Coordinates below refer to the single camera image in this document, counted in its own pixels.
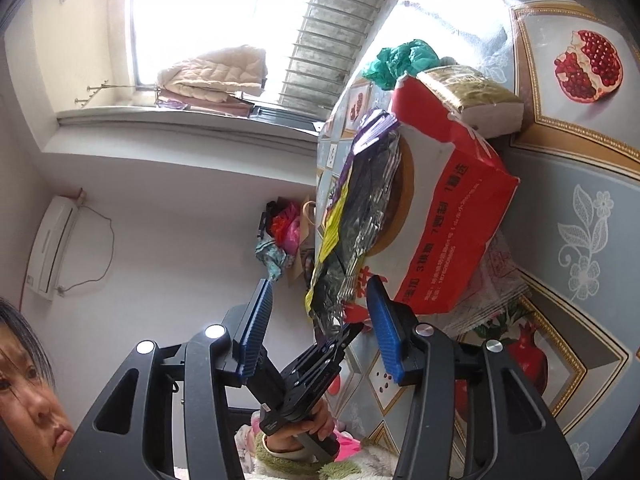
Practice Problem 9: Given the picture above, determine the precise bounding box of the red white cardboard box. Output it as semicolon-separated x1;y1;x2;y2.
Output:
345;74;521;323

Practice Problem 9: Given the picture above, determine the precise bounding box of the black power cord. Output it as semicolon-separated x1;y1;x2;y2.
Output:
59;204;117;294

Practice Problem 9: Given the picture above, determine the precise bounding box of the balcony railing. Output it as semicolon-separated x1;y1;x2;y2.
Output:
277;0;406;111

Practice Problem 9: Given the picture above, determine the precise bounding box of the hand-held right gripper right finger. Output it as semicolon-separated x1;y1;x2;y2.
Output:
365;277;583;480

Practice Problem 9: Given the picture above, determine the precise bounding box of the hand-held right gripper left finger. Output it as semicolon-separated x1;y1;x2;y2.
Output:
54;278;281;480

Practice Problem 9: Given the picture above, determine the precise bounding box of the fruit print tablecloth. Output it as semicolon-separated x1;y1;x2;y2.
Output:
315;0;640;480

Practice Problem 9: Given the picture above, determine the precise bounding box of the person's left hand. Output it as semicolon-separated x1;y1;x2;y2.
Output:
264;396;335;456

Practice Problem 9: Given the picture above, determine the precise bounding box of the person's left forearm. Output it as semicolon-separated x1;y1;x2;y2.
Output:
235;422;401;480

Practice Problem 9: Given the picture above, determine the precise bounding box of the pink cloth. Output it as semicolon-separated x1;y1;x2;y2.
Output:
159;92;253;118

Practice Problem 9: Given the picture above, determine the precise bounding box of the clear printed plastic bag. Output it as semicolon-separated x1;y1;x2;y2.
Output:
450;232;531;331

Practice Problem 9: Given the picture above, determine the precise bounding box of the green plastic bag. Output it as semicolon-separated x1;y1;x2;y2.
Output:
362;39;443;92

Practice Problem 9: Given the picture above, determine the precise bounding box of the floral cloth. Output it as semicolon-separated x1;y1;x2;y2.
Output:
255;239;295;281

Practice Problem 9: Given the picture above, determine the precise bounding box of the beige quilted jacket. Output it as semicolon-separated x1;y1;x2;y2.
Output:
156;45;268;98

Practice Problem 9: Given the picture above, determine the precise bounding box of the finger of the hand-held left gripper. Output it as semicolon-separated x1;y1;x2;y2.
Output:
335;322;365;359
316;328;352;357

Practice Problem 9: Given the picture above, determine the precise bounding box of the purple yellow snack bag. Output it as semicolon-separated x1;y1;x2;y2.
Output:
305;107;403;336

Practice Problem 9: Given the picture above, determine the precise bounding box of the white air conditioner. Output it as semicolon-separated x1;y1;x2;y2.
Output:
26;196;83;302

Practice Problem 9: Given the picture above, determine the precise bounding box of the person's face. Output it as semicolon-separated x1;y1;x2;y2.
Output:
0;297;76;467

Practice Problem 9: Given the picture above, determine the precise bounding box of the red pink clothes pile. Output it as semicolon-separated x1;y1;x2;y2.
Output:
270;201;303;256

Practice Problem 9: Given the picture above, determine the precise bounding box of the bag with tan handles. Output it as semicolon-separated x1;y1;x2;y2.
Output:
299;199;321;288

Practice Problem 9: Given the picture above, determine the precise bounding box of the gold packet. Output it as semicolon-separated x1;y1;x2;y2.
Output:
415;65;525;128

